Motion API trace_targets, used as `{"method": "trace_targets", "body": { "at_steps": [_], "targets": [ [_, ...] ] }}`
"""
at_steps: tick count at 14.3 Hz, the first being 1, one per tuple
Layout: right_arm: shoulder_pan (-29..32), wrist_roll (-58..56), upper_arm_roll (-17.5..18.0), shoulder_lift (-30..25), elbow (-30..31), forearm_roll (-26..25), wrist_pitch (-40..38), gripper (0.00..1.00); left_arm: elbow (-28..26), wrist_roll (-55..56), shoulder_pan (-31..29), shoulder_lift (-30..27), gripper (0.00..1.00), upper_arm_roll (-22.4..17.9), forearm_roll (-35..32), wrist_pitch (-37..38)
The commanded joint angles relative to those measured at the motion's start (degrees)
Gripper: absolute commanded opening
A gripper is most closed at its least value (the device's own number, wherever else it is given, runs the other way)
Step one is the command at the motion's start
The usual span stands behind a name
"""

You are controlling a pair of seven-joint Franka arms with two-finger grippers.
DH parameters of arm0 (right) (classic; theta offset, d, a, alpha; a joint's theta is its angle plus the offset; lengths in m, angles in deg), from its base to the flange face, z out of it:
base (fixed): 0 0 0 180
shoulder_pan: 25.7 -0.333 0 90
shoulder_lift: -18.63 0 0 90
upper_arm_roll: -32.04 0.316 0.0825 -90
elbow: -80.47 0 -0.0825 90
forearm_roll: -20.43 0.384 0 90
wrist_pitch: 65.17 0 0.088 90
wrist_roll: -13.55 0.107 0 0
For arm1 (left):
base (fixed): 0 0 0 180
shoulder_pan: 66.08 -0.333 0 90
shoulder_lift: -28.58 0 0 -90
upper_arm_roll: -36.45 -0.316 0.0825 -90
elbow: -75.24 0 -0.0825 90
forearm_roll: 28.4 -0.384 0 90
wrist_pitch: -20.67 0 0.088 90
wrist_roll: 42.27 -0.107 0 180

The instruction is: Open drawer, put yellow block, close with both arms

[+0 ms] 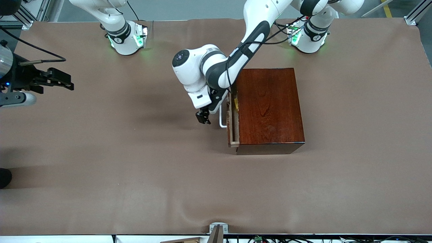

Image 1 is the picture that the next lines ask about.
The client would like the metal base connector plate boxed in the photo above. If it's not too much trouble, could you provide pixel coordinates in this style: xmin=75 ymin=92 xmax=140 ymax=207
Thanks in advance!
xmin=286 ymin=22 xmax=301 ymax=45
xmin=134 ymin=22 xmax=148 ymax=48

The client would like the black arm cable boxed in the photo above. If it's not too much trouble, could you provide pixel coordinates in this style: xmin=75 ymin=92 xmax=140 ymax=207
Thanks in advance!
xmin=226 ymin=15 xmax=306 ymax=92
xmin=0 ymin=26 xmax=66 ymax=64

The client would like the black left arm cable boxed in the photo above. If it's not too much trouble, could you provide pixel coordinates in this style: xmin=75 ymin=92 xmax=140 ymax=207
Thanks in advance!
xmin=226 ymin=15 xmax=306 ymax=92

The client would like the black shoe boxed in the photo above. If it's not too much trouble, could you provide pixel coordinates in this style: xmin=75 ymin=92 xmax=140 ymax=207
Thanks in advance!
xmin=0 ymin=168 xmax=12 ymax=189

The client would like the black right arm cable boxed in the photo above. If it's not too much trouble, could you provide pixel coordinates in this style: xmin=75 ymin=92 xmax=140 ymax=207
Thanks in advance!
xmin=0 ymin=26 xmax=66 ymax=64

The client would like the table cover sheet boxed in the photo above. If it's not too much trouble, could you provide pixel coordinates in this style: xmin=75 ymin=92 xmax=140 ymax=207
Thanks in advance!
xmin=0 ymin=18 xmax=432 ymax=236

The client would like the dark brown wooden cabinet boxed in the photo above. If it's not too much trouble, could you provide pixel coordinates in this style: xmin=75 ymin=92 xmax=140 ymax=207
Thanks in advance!
xmin=236 ymin=68 xmax=305 ymax=155

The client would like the light wood drawer white handle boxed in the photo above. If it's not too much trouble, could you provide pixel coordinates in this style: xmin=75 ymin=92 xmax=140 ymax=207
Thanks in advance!
xmin=219 ymin=91 xmax=240 ymax=148

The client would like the black base cable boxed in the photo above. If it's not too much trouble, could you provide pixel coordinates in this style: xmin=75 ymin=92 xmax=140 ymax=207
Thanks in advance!
xmin=272 ymin=20 xmax=291 ymax=36

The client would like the aluminium frame profile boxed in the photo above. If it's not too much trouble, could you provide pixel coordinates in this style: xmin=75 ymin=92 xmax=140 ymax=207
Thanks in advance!
xmin=404 ymin=0 xmax=432 ymax=26
xmin=0 ymin=0 xmax=51 ymax=30

